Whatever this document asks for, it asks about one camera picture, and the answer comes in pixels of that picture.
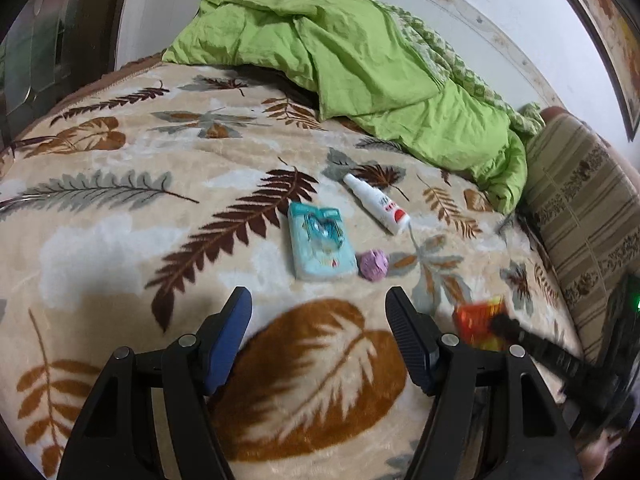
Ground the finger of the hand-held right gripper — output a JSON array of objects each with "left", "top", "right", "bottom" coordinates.
[{"left": 489, "top": 315, "right": 597, "bottom": 387}]

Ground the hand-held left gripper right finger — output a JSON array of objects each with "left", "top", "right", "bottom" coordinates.
[{"left": 385, "top": 286, "right": 583, "bottom": 480}]

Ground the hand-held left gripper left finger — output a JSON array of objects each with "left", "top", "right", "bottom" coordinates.
[{"left": 56, "top": 286, "right": 253, "bottom": 480}]

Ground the red yellow snack wrapper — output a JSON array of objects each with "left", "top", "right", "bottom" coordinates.
[{"left": 452, "top": 296, "right": 507, "bottom": 352}]

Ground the pink ball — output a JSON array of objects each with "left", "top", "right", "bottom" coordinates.
[{"left": 359, "top": 249, "right": 391, "bottom": 282}]

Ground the teal tissue pack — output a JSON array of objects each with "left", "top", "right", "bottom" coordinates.
[{"left": 287, "top": 201, "right": 359, "bottom": 282}]

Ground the white tube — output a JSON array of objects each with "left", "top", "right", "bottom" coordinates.
[{"left": 343, "top": 173, "right": 411, "bottom": 236}]

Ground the leaf print blanket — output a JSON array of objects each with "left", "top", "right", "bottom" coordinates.
[{"left": 0, "top": 55, "right": 586, "bottom": 480}]

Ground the striped brown cushion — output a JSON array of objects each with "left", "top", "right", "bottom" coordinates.
[{"left": 517, "top": 105, "right": 640, "bottom": 366}]

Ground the green white patterned quilt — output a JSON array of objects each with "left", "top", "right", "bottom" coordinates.
[{"left": 372, "top": 0, "right": 546, "bottom": 136}]

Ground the patterned glass door panel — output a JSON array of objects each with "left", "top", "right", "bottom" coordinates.
[{"left": 0, "top": 0, "right": 76, "bottom": 126}]

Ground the brown wooden door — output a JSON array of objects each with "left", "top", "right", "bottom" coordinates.
[{"left": 0, "top": 0, "right": 136, "bottom": 136}]

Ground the framed wall picture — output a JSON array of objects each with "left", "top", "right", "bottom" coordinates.
[{"left": 540, "top": 0, "right": 640, "bottom": 142}]

